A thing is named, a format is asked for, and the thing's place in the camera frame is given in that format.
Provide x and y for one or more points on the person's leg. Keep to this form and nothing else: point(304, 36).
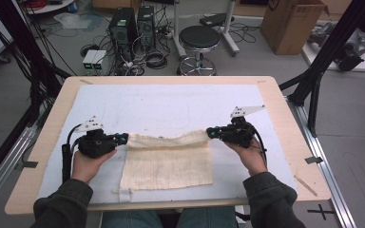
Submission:
point(207, 219)
point(133, 221)

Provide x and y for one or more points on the person's left hand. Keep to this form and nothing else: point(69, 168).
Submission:
point(87, 166)

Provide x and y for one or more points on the cream patterned cloth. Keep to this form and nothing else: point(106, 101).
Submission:
point(168, 167)

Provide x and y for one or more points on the white round table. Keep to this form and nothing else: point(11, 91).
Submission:
point(53, 8)

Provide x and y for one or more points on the person's left leg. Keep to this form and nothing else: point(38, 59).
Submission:
point(133, 221)

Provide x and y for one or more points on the white power supply box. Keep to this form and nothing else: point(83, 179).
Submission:
point(99, 60)
point(88, 59)

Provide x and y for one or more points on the white foam mat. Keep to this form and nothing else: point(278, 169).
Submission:
point(187, 104)

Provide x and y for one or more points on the grey device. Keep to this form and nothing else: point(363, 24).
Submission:
point(320, 33)

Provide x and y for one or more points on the aluminium rail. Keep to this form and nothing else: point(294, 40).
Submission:
point(324, 171)
point(3, 167)

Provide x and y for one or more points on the person's right hand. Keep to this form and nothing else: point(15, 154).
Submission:
point(253, 160)

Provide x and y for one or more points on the brown cardboard box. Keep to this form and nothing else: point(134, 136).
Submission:
point(290, 27)

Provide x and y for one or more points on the clear plastic sheet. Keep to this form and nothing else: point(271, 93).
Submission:
point(76, 21)

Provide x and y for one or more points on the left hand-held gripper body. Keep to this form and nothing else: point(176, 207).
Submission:
point(96, 144)

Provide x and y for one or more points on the black device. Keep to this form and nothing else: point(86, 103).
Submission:
point(348, 58)

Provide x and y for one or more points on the slim black computer tower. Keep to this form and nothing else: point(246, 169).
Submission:
point(146, 27)

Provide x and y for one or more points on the large black computer tower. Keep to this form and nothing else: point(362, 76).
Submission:
point(122, 31)

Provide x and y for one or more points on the person's right leg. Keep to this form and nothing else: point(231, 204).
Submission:
point(207, 219)

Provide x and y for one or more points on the black metal frame stand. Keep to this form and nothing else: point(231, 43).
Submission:
point(329, 47)
point(19, 38)

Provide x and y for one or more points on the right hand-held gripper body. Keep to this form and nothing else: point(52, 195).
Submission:
point(239, 133)

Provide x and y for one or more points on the thin wooden stick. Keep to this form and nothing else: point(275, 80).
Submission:
point(305, 186)

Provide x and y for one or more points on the black flat pad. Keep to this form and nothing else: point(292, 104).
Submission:
point(215, 19)

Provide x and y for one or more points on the white desk leg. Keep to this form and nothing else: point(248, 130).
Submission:
point(177, 28)
point(229, 28)

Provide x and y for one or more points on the black round stool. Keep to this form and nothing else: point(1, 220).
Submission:
point(199, 37)

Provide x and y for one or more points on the black tape piece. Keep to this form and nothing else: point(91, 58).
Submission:
point(30, 164)
point(313, 160)

